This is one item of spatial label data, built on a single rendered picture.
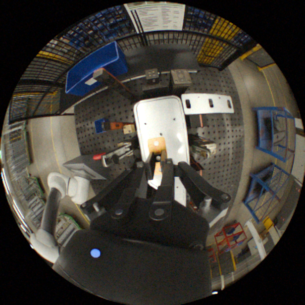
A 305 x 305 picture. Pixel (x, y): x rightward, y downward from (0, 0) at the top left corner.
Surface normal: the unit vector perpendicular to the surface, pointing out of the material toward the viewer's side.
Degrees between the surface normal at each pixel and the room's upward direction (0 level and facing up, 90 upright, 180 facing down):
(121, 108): 0
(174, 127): 0
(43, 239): 103
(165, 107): 0
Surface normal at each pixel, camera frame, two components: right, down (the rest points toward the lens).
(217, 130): -0.10, 0.26
